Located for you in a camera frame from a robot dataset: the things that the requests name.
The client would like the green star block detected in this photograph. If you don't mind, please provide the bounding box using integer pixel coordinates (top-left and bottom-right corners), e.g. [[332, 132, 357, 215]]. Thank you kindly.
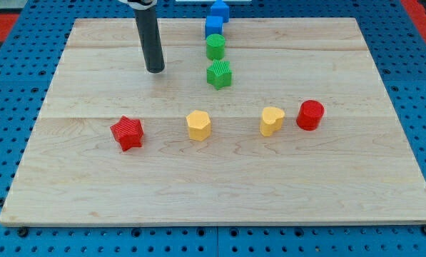
[[206, 59, 233, 90]]

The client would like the red star block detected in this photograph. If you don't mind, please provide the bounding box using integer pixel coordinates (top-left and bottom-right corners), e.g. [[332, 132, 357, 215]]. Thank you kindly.
[[110, 116, 144, 151]]

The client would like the yellow hexagon block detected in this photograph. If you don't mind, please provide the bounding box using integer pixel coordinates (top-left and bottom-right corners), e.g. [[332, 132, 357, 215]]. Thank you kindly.
[[186, 110, 211, 141]]

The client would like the yellow heart block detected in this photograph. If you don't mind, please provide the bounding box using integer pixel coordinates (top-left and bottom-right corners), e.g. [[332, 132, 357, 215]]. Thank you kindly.
[[259, 106, 285, 137]]

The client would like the green cylinder block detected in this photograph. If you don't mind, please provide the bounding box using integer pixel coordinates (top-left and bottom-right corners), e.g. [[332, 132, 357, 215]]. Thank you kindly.
[[206, 34, 226, 60]]

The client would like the light wooden board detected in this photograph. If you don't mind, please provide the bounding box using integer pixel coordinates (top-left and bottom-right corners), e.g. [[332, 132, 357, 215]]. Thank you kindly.
[[0, 18, 426, 227]]

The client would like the red cylinder block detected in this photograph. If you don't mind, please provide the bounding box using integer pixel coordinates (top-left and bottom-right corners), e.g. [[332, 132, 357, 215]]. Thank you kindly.
[[296, 100, 325, 131]]

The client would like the blue cube block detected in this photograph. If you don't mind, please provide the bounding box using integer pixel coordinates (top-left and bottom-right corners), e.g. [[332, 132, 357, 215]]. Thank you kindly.
[[205, 16, 223, 38]]

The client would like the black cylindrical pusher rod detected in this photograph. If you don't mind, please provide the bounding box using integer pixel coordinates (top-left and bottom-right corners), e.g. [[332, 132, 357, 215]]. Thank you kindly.
[[134, 6, 165, 74]]

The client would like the blue pentagon block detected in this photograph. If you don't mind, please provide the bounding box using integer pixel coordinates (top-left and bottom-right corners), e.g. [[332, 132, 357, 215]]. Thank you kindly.
[[210, 0, 230, 23]]

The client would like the white rod mount collar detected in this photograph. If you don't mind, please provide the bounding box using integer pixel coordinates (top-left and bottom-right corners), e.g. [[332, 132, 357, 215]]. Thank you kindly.
[[119, 0, 158, 11]]

